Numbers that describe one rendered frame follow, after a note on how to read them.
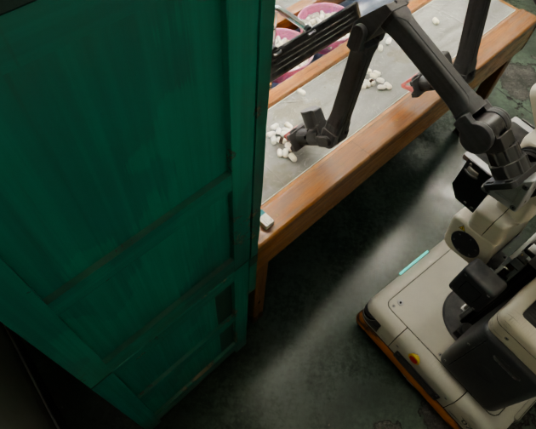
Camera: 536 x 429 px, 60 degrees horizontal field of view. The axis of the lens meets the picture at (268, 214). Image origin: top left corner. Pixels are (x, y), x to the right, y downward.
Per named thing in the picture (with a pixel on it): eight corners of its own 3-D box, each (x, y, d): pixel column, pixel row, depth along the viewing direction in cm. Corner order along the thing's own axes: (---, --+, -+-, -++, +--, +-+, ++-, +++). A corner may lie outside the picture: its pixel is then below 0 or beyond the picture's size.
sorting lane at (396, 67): (513, 13, 220) (516, 9, 218) (223, 237, 149) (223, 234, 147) (461, -16, 231) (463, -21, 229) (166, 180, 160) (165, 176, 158)
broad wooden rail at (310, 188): (521, 50, 228) (541, 17, 212) (248, 280, 157) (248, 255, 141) (499, 38, 232) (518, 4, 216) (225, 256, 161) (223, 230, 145)
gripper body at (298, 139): (285, 135, 158) (298, 135, 152) (305, 121, 162) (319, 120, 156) (292, 152, 161) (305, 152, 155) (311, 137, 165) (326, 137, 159)
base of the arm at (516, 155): (515, 188, 104) (545, 163, 108) (502, 157, 102) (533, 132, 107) (483, 191, 112) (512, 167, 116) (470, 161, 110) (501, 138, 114)
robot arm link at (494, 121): (508, 157, 105) (518, 146, 108) (491, 116, 103) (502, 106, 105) (471, 163, 113) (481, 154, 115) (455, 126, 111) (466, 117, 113)
